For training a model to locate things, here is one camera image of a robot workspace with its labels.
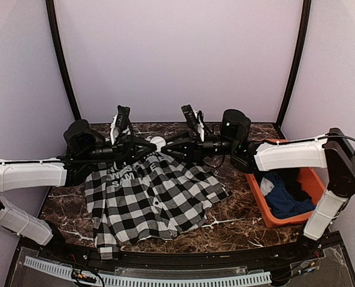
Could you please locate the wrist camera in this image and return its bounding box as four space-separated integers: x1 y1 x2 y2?
181 105 205 142
110 105 131 145

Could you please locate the black front rail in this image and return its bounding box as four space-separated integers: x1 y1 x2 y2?
18 231 342 274

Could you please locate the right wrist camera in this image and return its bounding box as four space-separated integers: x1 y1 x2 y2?
181 105 205 142

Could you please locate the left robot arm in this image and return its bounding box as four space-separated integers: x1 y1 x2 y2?
0 119 157 261

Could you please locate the black garment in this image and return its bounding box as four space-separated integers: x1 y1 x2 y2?
280 168 311 202

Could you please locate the black frame post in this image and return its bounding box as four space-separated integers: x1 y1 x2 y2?
275 0 312 130
45 0 81 120

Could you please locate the right black frame post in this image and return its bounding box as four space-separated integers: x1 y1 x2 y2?
275 0 312 130

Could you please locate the left black frame post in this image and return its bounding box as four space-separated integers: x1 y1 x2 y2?
45 0 81 120

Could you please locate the black white plaid shirt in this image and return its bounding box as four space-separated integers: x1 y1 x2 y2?
84 152 231 260

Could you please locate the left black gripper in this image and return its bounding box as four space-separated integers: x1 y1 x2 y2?
80 132 157 169

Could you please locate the blue garment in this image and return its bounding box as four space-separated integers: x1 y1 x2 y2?
260 172 315 219

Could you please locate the white slotted cable duct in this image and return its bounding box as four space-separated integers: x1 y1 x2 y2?
23 256 272 286

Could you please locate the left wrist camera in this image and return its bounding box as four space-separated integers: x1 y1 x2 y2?
110 105 131 145

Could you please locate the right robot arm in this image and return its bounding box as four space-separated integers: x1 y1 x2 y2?
160 105 355 259

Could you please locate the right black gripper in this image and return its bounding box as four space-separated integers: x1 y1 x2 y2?
160 128 237 165

